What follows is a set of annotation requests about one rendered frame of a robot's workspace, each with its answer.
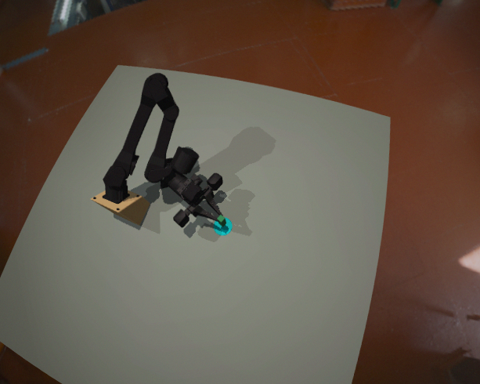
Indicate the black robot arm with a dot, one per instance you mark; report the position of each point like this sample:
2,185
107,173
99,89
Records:
155,91

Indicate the dark green rectangular post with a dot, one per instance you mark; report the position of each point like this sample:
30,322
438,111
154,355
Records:
221,220

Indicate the cyan circle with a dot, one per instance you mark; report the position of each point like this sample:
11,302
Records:
223,230

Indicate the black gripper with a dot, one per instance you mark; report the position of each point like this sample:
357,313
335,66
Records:
213,183

